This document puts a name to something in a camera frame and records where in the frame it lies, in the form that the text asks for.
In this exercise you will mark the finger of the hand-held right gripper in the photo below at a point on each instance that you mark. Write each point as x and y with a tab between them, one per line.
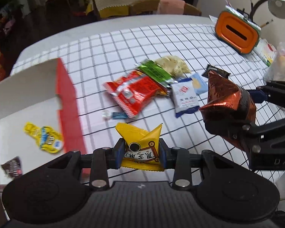
249	135
260	95

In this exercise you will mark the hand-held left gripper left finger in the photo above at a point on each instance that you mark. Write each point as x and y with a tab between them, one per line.
118	153

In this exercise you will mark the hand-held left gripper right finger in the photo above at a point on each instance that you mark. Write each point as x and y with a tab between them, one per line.
162	155

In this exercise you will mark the yellow snack packet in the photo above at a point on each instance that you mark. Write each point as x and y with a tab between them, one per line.
137	135

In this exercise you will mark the copper foil snack packet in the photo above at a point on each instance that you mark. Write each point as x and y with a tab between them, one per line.
223	95

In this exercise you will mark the beige snack packet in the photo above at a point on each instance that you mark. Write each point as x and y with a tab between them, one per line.
172	64

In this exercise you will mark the red cardboard box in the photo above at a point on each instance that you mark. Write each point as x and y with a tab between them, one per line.
26	87

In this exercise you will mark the clear plastic bag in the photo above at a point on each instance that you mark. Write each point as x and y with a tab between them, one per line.
281	64

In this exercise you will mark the small blue candy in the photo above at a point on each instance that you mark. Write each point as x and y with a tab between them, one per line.
116	115

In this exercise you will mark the white green printed box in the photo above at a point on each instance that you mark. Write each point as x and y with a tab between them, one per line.
266	52

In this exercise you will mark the small black snack packet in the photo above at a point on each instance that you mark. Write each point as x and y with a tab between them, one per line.
218	71

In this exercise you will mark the light blue cracker packet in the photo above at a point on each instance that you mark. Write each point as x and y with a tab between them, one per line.
199	83

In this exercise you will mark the white and blue snack packet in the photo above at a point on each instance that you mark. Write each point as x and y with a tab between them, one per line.
185	97

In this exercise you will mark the red snack packet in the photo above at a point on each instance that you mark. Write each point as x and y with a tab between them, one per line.
130	90

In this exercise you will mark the orange tissue box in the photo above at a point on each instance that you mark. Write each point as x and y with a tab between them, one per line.
237	30

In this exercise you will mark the yellow jelly snack pack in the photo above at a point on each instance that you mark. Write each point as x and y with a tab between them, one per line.
45	137

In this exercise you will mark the green snack packet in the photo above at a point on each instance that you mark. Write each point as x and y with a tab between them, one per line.
156	72

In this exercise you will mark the dark brown snack packet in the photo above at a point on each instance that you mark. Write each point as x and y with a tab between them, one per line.
13	167

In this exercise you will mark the white checked tablecloth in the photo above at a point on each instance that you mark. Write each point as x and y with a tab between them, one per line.
133	40

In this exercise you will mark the pink towel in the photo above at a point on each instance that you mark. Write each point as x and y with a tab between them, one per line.
171	6

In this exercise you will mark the wooden chair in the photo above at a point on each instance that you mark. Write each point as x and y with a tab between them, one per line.
143	7

